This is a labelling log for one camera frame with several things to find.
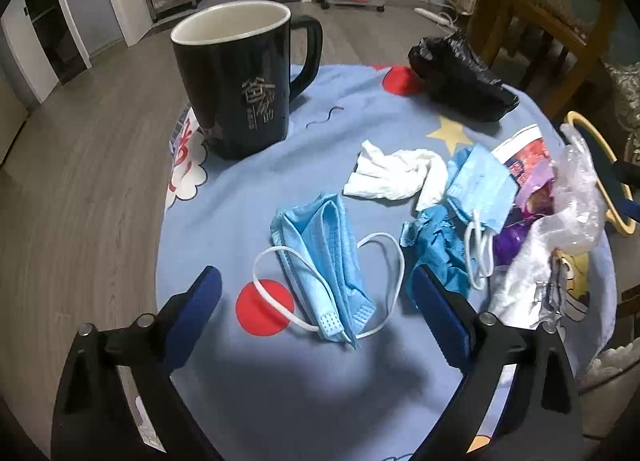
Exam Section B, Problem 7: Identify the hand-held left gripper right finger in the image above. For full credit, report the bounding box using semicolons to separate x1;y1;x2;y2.
407;265;586;461

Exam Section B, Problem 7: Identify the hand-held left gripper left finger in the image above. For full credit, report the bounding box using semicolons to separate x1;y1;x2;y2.
50;265;223;461

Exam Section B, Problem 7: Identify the white foil wrapper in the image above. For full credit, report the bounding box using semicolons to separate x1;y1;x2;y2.
487;226;571;332

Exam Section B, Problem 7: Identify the blue face mask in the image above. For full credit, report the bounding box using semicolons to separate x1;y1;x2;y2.
252;192;406;349
445;142;518;291

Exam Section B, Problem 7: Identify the white tissue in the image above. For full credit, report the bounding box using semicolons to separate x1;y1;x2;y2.
342;140;449;212

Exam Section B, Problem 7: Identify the purple printed snack packet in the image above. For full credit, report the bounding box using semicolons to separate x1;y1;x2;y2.
490;124;558;267

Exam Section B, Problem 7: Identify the clear plastic bag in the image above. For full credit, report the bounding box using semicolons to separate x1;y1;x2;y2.
537;124;606;257

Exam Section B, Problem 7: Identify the blue bin with yellow rim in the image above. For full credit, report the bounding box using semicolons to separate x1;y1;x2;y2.
564;111;640;234

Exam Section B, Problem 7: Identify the teal crumpled glove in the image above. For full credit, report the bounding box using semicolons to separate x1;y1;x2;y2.
400;204;471;299

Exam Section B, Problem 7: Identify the blue printed blanket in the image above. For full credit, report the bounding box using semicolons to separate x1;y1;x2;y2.
155;64;618;461

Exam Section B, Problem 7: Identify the black mug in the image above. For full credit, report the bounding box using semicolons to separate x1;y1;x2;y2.
170;0;324;161

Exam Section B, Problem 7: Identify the black plastic bag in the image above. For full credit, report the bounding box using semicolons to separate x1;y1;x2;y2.
407;30;521;123

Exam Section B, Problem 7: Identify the white power strip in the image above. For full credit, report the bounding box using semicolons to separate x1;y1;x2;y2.
414;8;453;26

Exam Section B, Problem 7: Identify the wooden chair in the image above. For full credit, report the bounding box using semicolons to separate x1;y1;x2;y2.
470;0;631;117

